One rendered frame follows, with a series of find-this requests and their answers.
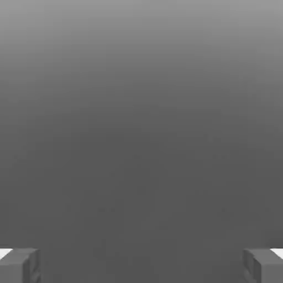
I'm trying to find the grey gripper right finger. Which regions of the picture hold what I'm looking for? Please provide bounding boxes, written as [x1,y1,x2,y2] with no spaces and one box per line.
[242,247,283,283]

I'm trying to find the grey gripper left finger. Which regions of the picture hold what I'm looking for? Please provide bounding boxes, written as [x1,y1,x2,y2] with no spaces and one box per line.
[0,247,42,283]

